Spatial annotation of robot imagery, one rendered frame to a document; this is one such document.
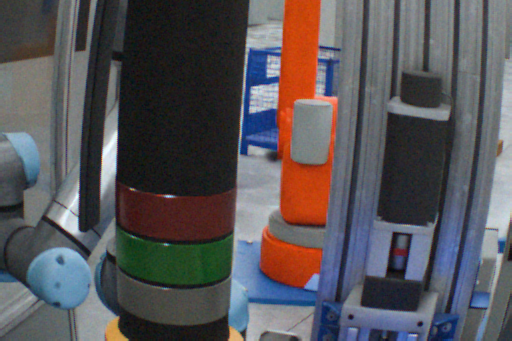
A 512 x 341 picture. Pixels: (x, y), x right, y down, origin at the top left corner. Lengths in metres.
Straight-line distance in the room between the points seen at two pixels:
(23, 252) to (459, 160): 0.60
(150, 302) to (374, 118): 0.89
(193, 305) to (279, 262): 4.11
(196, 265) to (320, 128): 3.85
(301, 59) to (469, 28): 3.31
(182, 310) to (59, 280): 0.64
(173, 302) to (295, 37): 4.11
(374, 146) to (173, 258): 0.90
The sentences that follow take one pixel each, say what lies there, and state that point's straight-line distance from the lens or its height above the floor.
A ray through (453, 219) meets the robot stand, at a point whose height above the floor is 1.37.
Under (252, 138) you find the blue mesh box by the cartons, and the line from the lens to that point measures 7.35.
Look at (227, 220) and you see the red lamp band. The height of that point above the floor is 1.61.
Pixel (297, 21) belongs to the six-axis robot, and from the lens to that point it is 4.29.
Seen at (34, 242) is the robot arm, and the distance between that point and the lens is 0.88.
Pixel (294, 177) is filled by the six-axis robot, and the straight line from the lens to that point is 4.17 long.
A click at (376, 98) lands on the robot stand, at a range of 1.08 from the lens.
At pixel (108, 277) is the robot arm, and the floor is 1.23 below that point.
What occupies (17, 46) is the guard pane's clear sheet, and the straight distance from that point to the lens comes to 1.49.
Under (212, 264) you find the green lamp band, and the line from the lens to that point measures 0.21.
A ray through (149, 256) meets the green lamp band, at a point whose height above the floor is 1.60.
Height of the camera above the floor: 1.68
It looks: 13 degrees down
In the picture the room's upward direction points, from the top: 4 degrees clockwise
